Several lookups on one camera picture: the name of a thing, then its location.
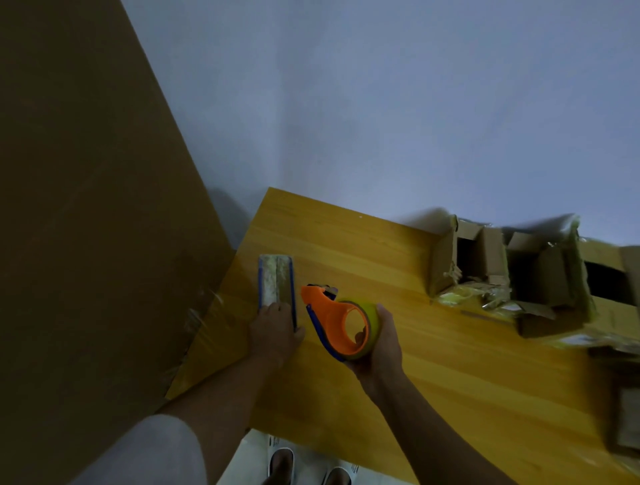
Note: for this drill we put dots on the person's right forearm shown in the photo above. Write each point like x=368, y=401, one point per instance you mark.
x=435, y=439

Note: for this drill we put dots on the yellow wooden table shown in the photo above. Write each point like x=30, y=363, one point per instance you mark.
x=475, y=399

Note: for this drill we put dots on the person's right foot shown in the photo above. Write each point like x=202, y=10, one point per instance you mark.
x=337, y=478

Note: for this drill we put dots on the person's left hand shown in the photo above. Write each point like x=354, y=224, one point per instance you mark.
x=272, y=335

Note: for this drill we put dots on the person's left forearm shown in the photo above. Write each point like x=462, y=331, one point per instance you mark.
x=225, y=404

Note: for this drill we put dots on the taped cardboard box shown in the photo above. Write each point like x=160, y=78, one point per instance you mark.
x=629, y=419

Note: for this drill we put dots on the person's left white slipper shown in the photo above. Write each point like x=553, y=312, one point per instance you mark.
x=271, y=452

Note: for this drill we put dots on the large brown cardboard sheet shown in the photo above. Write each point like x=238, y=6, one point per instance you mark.
x=85, y=225

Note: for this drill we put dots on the person's right hand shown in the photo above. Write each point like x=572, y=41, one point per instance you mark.
x=385, y=355

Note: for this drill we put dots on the taped box with blue stripe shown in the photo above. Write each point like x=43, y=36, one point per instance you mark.
x=275, y=280

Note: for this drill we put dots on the orange dispenser with yellow tape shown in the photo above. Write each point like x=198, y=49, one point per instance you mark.
x=327, y=312

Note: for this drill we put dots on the person's white shirt sleeve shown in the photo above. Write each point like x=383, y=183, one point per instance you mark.
x=145, y=454

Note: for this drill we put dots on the row of cardboard boxes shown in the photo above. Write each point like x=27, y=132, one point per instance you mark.
x=495, y=255

